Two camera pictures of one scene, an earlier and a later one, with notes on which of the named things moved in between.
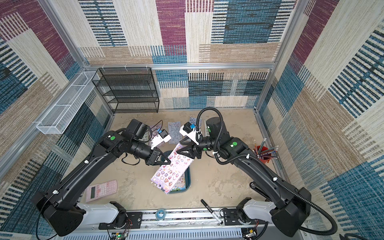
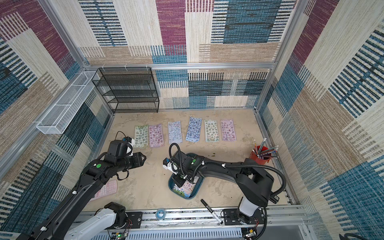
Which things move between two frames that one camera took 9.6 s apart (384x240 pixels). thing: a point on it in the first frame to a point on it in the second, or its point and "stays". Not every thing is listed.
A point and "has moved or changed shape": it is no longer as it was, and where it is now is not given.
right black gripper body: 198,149 to 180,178
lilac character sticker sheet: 169,176 has moved or changed shape
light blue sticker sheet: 173,132 stays
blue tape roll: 157,214 stays
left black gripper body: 152,156 to 135,161
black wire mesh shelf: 129,90 stays
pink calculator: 96,191 stays
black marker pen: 212,211 stays
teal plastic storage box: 188,175 has moved or changed shape
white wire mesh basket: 55,121 stays
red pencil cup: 264,154 stays
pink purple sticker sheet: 154,132 stays
